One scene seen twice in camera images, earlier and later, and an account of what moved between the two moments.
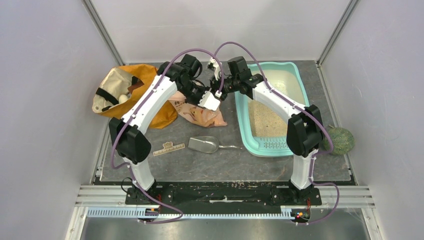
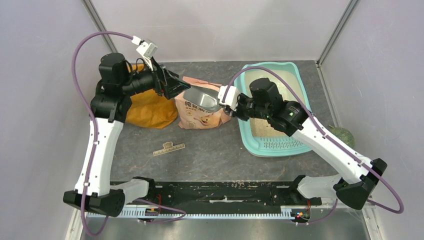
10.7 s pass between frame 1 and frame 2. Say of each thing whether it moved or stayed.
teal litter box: stayed
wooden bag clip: stayed
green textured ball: stayed
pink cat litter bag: moved
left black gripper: moved
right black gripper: moved
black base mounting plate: stayed
